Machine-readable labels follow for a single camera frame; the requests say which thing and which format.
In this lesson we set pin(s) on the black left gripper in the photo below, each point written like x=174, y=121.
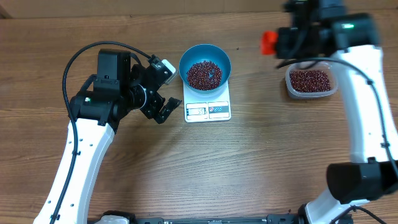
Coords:
x=152, y=111

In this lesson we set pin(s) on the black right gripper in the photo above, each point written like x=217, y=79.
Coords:
x=283, y=42

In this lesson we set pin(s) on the orange scoop blue handle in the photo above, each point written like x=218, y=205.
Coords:
x=268, y=42

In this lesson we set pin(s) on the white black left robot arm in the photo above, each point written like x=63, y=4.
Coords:
x=117, y=88

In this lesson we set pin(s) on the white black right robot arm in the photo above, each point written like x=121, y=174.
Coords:
x=355, y=54

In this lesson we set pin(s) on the white digital kitchen scale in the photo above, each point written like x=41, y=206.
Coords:
x=206, y=107

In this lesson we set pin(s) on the red beans in bowl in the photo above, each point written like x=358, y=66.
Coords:
x=204, y=75

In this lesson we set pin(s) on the blue bowl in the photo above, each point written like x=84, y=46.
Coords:
x=200, y=53

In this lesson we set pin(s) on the clear plastic container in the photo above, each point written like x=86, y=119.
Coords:
x=323, y=66

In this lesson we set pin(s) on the red beans in container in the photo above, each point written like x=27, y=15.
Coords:
x=309, y=81

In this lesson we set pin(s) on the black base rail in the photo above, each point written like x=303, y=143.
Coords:
x=124, y=217

